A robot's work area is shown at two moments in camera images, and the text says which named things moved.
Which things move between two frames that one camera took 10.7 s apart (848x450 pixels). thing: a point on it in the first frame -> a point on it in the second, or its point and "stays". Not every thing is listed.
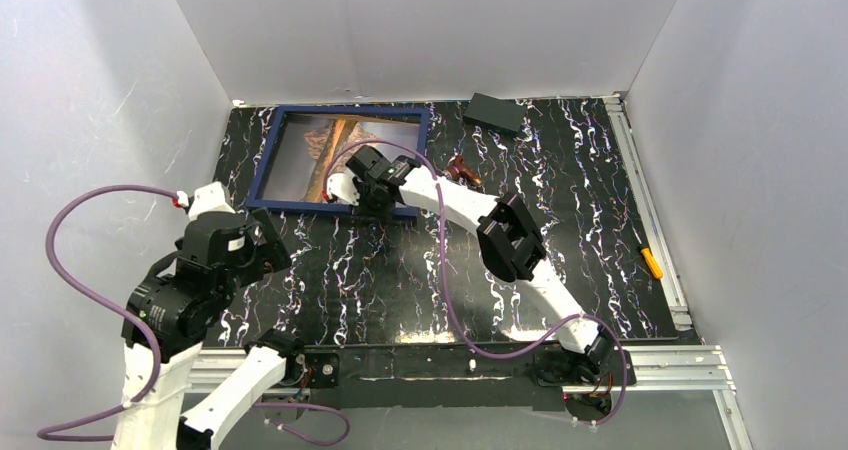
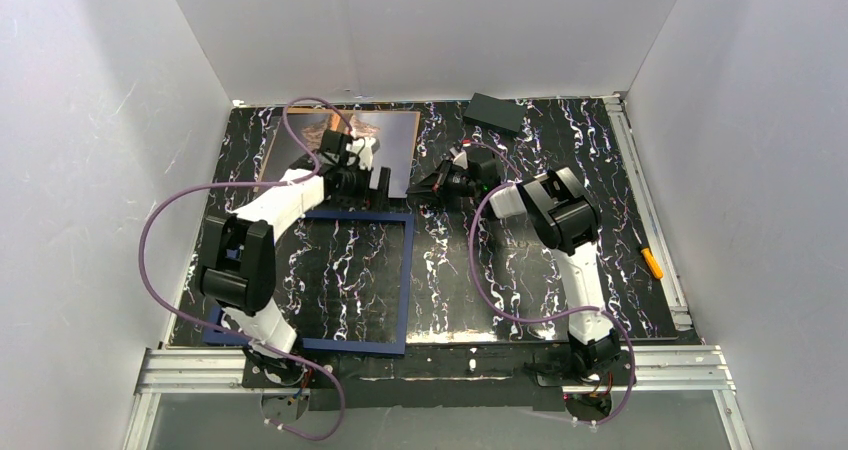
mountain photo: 313,147 stays
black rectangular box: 495,113 stays
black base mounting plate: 456,377 stays
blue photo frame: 255,198 -> 213,315
